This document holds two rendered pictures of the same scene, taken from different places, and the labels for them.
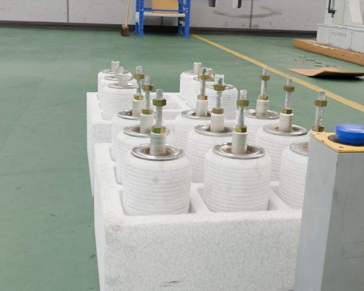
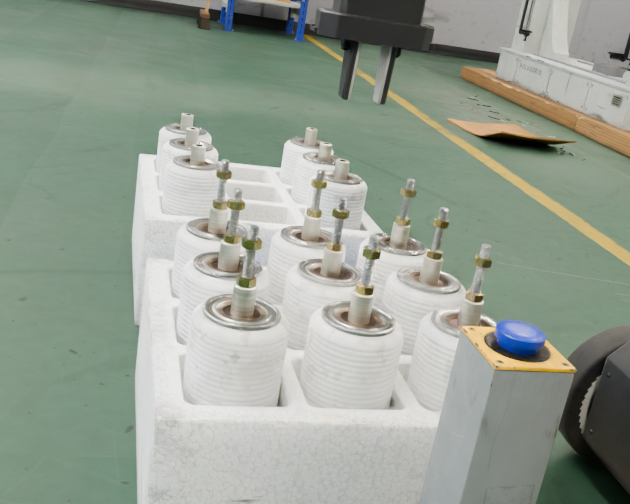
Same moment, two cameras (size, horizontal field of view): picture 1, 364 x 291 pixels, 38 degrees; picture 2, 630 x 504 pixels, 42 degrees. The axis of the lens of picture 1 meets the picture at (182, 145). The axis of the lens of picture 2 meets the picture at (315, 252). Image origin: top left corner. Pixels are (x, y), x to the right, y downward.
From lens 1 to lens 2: 12 cm
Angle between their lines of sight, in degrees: 5
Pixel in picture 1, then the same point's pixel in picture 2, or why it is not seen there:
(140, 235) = (205, 435)
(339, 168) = (494, 390)
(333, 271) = not seen: outside the picture
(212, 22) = not seen: hidden behind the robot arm
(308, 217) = (445, 440)
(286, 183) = (421, 370)
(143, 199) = (213, 381)
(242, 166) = (361, 347)
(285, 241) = (409, 456)
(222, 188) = (328, 373)
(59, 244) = (80, 404)
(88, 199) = (128, 328)
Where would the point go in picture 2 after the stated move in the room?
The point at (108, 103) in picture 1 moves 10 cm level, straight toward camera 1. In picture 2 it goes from (172, 188) to (171, 208)
